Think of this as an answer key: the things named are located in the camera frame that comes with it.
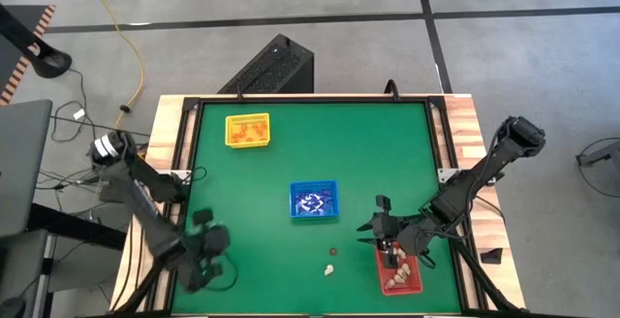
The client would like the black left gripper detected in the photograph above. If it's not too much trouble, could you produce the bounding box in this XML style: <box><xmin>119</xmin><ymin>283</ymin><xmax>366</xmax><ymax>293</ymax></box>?
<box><xmin>177</xmin><ymin>207</ymin><xmax>233</xmax><ymax>294</ymax></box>

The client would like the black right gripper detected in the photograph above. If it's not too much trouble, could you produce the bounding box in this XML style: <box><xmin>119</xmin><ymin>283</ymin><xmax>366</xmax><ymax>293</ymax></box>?
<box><xmin>356</xmin><ymin>194</ymin><xmax>403</xmax><ymax>269</ymax></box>

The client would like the blue plastic basket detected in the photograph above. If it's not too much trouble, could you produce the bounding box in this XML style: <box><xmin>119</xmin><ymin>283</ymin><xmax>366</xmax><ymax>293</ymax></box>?
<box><xmin>289</xmin><ymin>179</ymin><xmax>341</xmax><ymax>221</ymax></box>

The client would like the green table mat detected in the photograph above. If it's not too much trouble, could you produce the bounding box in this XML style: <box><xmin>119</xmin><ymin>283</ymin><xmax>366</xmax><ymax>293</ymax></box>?
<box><xmin>171</xmin><ymin>102</ymin><xmax>462</xmax><ymax>315</ymax></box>

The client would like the red plastic basket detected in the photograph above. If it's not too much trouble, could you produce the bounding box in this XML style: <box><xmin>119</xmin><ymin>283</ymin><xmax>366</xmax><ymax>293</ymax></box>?
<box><xmin>375</xmin><ymin>244</ymin><xmax>424</xmax><ymax>298</ymax></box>

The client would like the black diagonal strut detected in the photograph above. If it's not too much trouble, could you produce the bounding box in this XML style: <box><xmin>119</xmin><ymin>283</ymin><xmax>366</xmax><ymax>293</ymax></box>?
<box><xmin>448</xmin><ymin>233</ymin><xmax>522</xmax><ymax>314</ymax></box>
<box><xmin>113</xmin><ymin>259</ymin><xmax>166</xmax><ymax>314</ymax></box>

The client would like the yellow plastic basket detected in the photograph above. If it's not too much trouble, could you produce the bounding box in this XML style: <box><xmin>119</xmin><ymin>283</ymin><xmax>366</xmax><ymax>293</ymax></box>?
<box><xmin>225</xmin><ymin>112</ymin><xmax>271</xmax><ymax>149</ymax></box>

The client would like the light wooden table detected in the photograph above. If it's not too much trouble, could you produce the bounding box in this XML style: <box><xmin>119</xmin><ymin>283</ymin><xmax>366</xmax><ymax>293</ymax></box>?
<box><xmin>109</xmin><ymin>93</ymin><xmax>527</xmax><ymax>317</ymax></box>

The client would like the black perforated computer case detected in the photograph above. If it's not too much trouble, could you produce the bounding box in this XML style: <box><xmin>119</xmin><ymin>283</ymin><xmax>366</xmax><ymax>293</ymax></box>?
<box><xmin>217</xmin><ymin>33</ymin><xmax>315</xmax><ymax>95</ymax></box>

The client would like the grey desk panel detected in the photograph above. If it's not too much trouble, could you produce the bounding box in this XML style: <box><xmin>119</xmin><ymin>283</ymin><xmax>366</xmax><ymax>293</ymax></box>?
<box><xmin>0</xmin><ymin>98</ymin><xmax>53</xmax><ymax>239</ymax></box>

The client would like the grey stand leg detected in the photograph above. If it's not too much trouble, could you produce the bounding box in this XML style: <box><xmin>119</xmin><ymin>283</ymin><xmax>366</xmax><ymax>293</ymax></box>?
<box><xmin>574</xmin><ymin>139</ymin><xmax>620</xmax><ymax>169</ymax></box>

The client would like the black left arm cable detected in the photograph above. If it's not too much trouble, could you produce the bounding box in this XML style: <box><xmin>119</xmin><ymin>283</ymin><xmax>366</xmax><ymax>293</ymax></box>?
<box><xmin>205</xmin><ymin>252</ymin><xmax>239</xmax><ymax>293</ymax></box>

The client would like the small black bracket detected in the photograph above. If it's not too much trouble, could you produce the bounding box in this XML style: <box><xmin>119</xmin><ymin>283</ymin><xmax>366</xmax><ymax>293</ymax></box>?
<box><xmin>480</xmin><ymin>247</ymin><xmax>504</xmax><ymax>265</ymax></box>

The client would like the black table frame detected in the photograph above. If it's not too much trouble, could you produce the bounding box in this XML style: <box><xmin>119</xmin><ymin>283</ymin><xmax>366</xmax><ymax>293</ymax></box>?
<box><xmin>144</xmin><ymin>95</ymin><xmax>490</xmax><ymax>317</ymax></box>

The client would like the yellow power cable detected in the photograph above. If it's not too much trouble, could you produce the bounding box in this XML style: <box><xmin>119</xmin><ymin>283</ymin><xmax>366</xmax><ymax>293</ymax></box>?
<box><xmin>77</xmin><ymin>0</ymin><xmax>146</xmax><ymax>130</ymax></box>

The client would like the black floor cable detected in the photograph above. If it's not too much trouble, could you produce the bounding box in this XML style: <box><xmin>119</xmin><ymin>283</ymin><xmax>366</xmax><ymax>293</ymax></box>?
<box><xmin>47</xmin><ymin>68</ymin><xmax>151</xmax><ymax>144</ymax></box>

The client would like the black cable loop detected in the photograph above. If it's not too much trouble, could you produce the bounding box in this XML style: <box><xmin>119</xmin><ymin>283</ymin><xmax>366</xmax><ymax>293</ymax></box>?
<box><xmin>575</xmin><ymin>137</ymin><xmax>620</xmax><ymax>212</ymax></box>

